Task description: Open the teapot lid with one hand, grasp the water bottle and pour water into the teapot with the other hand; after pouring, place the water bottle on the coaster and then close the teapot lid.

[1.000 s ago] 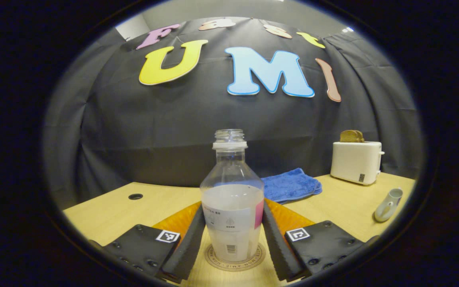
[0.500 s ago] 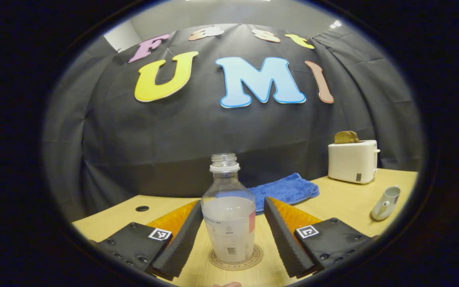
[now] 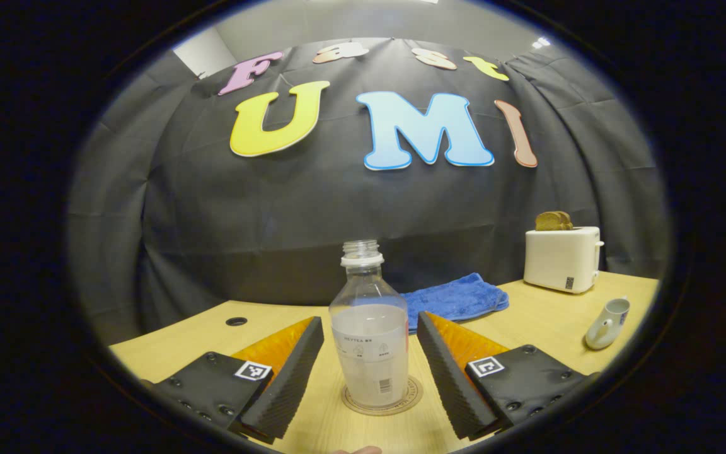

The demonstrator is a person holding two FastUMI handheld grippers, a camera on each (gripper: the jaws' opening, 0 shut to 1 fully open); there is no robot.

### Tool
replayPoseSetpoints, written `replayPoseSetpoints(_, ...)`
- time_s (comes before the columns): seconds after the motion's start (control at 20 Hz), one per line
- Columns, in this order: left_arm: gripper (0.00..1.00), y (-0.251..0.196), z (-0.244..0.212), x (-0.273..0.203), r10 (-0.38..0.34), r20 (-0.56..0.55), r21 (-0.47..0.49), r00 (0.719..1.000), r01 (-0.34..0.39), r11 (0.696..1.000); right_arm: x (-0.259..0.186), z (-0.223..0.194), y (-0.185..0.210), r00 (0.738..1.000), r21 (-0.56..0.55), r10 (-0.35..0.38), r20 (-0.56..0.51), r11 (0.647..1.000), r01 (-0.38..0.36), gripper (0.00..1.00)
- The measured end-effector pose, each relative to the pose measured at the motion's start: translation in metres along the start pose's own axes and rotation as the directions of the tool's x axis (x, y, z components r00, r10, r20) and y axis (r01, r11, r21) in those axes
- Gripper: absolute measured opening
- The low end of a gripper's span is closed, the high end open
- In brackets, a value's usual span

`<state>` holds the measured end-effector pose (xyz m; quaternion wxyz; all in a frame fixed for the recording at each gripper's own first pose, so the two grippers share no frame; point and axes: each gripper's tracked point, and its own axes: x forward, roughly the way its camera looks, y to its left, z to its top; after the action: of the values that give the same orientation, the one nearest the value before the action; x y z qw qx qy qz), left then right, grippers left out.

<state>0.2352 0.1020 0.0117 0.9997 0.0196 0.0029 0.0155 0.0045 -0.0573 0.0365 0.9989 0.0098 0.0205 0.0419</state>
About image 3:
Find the folded blue towel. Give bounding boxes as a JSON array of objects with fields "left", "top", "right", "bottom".
[{"left": 400, "top": 272, "right": 510, "bottom": 335}]

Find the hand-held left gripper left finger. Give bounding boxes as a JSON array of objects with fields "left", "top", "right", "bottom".
[{"left": 149, "top": 316, "right": 325, "bottom": 445}]

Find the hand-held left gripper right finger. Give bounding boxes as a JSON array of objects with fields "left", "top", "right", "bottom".
[{"left": 417, "top": 311, "right": 600, "bottom": 441}]

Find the black backdrop cloth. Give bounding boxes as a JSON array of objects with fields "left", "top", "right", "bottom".
[{"left": 67, "top": 38, "right": 672, "bottom": 344}]

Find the round beige coaster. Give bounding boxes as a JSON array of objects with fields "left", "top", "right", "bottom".
[{"left": 340, "top": 375, "right": 424, "bottom": 416}]

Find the cream white toaster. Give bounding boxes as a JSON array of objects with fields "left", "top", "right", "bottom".
[{"left": 523, "top": 226, "right": 605, "bottom": 294}]

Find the clear plastic water bottle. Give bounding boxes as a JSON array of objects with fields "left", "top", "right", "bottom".
[{"left": 329, "top": 240, "right": 410, "bottom": 408}]

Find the white blue-patterned teacup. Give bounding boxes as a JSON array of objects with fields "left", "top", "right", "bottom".
[{"left": 584, "top": 298, "right": 631, "bottom": 351}]

